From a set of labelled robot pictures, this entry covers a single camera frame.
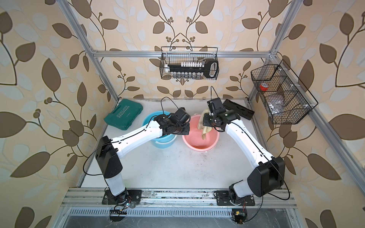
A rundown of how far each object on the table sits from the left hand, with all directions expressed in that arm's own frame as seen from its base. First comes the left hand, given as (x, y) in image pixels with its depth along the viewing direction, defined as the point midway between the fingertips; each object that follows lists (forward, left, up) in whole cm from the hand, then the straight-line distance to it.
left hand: (186, 127), depth 81 cm
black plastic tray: (+30, -45, -20) cm, 58 cm away
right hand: (+3, -12, +2) cm, 13 cm away
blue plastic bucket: (-7, +13, -4) cm, 16 cm away
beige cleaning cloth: (-2, -10, +2) cm, 10 cm away
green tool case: (+21, +47, -14) cm, 53 cm away
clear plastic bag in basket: (+4, -46, +15) cm, 49 cm away
